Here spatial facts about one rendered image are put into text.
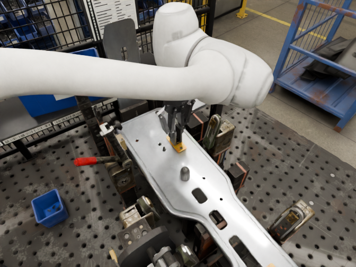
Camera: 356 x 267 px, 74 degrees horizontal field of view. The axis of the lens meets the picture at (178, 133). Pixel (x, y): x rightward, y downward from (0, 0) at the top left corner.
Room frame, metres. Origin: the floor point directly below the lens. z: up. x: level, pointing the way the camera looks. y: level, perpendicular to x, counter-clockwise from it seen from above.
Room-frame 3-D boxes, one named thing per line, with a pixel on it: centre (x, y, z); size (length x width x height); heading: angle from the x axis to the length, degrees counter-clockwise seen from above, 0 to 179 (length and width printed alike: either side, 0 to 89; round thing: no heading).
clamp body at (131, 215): (0.24, 0.11, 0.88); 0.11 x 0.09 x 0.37; 123
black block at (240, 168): (0.42, -0.20, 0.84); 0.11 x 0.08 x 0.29; 123
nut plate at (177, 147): (0.52, 0.01, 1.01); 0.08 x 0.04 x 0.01; 33
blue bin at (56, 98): (0.75, 0.44, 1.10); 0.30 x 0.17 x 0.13; 114
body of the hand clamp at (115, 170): (0.40, 0.19, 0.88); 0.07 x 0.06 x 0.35; 123
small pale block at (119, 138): (0.49, 0.20, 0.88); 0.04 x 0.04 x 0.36; 33
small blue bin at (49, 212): (0.38, 0.51, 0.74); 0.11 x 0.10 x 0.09; 33
